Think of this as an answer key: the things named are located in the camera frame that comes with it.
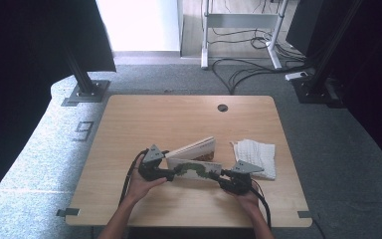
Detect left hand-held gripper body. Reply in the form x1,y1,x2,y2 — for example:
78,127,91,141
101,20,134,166
138,143,167,182

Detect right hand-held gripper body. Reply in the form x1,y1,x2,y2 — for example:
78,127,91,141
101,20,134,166
223,159,265,196

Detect caterpillar picture book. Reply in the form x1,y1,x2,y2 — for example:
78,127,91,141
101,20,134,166
164,135,223,182

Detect white waffle cloth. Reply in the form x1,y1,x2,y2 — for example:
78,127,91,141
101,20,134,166
231,138,277,181

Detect person's right hand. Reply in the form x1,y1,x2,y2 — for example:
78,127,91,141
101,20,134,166
234,183,263,217

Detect person's left hand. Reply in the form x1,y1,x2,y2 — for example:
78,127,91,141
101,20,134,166
125,155,168,204

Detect black stand with grey base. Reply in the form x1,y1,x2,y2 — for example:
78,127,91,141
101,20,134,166
61,43,111,108

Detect white power strip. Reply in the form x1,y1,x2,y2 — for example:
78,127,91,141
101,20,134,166
285,71,309,82

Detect dark curtain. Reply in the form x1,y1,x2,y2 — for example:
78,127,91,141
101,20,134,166
0,0,117,217
285,0,382,182

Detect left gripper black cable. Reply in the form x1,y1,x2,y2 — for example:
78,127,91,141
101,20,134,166
118,148,150,205

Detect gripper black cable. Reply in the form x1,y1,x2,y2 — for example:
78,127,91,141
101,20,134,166
118,148,150,205
250,183,273,230

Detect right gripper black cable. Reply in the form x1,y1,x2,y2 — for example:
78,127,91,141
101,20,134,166
250,183,273,230

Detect tangle of black floor cables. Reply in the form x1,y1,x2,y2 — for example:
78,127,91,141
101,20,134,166
210,28,314,96

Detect white desk frame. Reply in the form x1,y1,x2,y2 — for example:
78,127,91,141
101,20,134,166
200,0,291,71

